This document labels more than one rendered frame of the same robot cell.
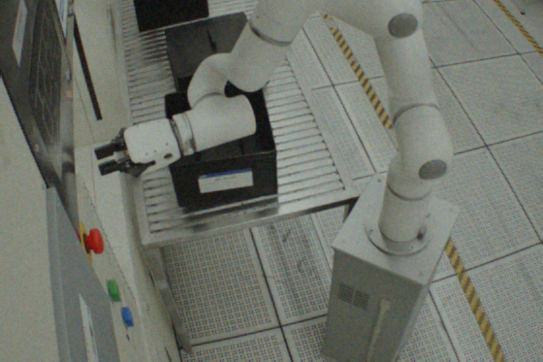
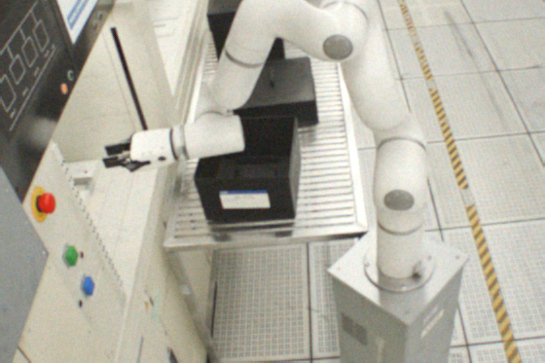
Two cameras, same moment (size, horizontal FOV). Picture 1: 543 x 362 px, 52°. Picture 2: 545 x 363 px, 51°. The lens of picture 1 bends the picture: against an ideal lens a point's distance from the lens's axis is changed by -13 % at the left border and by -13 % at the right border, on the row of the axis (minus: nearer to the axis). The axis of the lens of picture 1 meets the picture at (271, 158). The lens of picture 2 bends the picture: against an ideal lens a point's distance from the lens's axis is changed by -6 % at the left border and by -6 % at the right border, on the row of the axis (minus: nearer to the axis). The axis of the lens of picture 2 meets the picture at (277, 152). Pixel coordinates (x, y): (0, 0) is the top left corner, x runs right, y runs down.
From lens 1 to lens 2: 0.42 m
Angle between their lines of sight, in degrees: 16
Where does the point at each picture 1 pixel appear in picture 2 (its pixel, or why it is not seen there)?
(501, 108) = not seen: outside the picture
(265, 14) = (232, 37)
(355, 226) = (355, 257)
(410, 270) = (396, 307)
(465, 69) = not seen: outside the picture
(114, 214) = (139, 214)
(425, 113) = (401, 146)
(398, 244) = (390, 279)
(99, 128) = not seen: hidden behind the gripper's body
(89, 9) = (129, 28)
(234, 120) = (222, 135)
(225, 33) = (286, 74)
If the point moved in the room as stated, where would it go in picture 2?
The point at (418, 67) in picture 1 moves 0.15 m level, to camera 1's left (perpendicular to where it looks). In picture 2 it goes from (378, 95) to (304, 92)
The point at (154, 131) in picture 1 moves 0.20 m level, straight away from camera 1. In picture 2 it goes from (156, 136) to (165, 89)
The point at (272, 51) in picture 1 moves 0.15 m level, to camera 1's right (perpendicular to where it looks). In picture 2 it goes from (240, 72) to (312, 74)
